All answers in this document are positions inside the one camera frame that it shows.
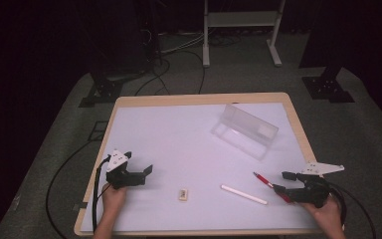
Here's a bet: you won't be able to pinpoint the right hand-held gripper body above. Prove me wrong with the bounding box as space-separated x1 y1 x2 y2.
293 161 345 209

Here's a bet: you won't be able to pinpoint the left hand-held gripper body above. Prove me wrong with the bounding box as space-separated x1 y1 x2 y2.
105 149 146 190

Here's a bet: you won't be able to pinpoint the red pen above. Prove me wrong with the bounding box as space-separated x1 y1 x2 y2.
253 171 293 204

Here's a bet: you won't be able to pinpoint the white pen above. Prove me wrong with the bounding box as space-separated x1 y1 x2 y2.
220 183 269 206

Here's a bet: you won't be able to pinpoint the clear plastic pencil case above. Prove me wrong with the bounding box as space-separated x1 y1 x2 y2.
211 103 280 162

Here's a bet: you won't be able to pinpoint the person's left hand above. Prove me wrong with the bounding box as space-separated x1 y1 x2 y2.
101 183 128 217

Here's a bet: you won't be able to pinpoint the person's right hand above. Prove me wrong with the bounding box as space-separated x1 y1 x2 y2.
299 195 344 231

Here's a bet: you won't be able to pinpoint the white table mat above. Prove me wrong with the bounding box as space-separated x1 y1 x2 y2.
80 102 320 233

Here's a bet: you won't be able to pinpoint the black stand base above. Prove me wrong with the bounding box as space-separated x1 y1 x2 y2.
78 70 127 109
300 65 356 105

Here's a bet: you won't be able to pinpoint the wooden table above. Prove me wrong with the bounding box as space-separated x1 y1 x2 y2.
74 92 345 237

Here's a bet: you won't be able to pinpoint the white metal stand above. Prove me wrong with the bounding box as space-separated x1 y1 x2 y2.
202 0 287 69

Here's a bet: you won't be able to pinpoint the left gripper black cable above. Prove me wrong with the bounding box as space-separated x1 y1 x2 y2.
92 154 112 233

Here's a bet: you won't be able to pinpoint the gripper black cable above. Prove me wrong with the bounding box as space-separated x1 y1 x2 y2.
92 154 112 233
326 181 349 232

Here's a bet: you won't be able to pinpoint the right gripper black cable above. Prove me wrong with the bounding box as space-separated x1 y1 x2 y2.
326 181 349 232

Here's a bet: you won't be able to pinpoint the thin black floor cable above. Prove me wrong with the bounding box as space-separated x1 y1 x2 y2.
329 181 378 239
45 139 96 239

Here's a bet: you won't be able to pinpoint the white floor cables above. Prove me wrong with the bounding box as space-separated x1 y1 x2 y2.
158 32 207 56

